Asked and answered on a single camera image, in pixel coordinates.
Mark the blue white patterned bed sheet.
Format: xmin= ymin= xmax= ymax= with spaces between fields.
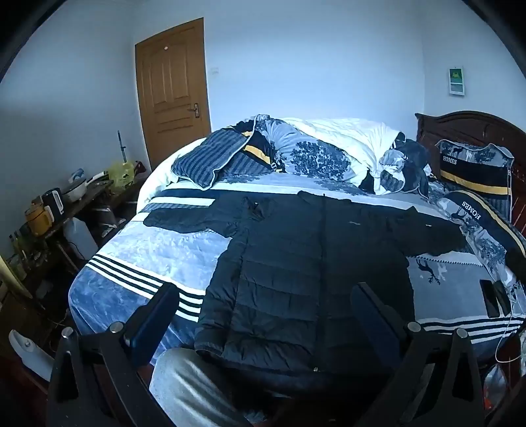
xmin=69 ymin=173 xmax=525 ymax=359

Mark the white rice cooker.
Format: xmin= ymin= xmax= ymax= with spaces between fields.
xmin=61 ymin=178 xmax=86 ymax=204

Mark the blue striped pillow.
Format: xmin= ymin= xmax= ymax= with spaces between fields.
xmin=171 ymin=128 xmax=251 ymax=190

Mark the navy yellow stripe pillow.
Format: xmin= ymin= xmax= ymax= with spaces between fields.
xmin=435 ymin=139 xmax=514 ymax=221

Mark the white plastic jug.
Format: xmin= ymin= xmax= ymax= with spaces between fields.
xmin=63 ymin=217 xmax=98 ymax=261

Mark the yellow green plastic bag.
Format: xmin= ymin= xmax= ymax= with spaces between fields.
xmin=108 ymin=162 xmax=134 ymax=194

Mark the grey trouser leg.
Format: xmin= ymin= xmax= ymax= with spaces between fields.
xmin=149 ymin=348 xmax=251 ymax=426

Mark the black puffer jacket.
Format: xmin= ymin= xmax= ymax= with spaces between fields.
xmin=145 ymin=192 xmax=466 ymax=381

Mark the dark wooden headboard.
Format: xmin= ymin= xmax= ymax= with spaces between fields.
xmin=415 ymin=110 xmax=525 ymax=235

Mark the wooden door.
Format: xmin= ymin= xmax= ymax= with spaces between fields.
xmin=135 ymin=18 xmax=210 ymax=169

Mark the yellow jar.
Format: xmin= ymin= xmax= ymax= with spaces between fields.
xmin=25 ymin=204 xmax=53 ymax=236

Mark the blue tree print duvet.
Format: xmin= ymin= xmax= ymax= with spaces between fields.
xmin=232 ymin=113 xmax=433 ymax=196

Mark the dark cluttered side table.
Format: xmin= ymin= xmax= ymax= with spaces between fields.
xmin=7 ymin=161 xmax=146 ymax=282

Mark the green white wall calendar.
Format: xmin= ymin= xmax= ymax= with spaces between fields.
xmin=447 ymin=68 xmax=466 ymax=96

